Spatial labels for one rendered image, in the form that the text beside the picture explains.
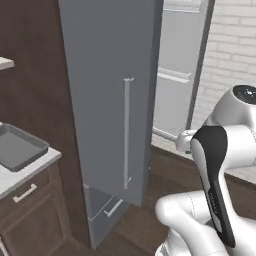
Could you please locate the dark brown tall cabinet panel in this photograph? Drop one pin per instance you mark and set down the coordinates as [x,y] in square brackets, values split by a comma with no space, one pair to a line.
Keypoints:
[36,66]

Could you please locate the dark grey baking tray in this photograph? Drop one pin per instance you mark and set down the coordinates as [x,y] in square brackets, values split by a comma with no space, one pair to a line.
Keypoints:
[16,150]

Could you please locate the grey fridge door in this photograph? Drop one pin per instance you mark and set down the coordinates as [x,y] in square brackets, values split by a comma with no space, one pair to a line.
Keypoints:
[100,100]

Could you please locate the brown wooden cupboard door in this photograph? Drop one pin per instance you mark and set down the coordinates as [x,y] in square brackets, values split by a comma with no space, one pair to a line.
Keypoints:
[33,233]

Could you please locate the grey fridge bottom drawer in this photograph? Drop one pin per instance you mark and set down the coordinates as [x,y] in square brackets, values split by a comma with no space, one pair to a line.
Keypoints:
[100,220]

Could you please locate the brown wooden drawer front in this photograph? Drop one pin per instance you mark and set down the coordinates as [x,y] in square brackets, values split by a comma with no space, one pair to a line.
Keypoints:
[36,196]

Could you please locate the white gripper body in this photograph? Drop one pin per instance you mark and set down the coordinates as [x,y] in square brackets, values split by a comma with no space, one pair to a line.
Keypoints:
[183,140]

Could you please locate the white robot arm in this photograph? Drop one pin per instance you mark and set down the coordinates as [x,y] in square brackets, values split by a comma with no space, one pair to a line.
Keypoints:
[186,213]

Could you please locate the open fridge door with shelves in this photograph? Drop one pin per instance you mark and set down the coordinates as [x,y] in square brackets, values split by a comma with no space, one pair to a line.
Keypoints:
[176,66]

